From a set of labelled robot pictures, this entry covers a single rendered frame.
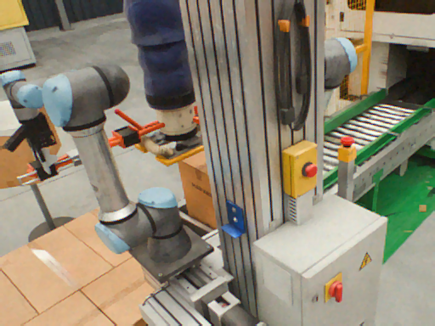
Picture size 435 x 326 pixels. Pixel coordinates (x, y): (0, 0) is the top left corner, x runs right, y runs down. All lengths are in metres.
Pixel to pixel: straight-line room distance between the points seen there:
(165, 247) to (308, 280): 0.56
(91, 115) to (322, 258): 0.70
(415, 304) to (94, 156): 2.08
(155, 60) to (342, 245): 1.06
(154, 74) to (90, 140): 0.69
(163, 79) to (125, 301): 1.02
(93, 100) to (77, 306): 1.23
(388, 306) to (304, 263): 1.64
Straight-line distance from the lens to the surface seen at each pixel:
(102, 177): 1.24
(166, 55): 1.78
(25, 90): 1.53
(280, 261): 1.10
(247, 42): 0.95
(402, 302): 2.72
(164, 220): 1.36
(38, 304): 2.29
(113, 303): 2.11
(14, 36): 9.21
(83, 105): 1.16
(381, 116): 3.74
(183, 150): 1.89
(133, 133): 1.82
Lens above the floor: 1.96
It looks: 35 degrees down
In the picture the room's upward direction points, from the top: 5 degrees counter-clockwise
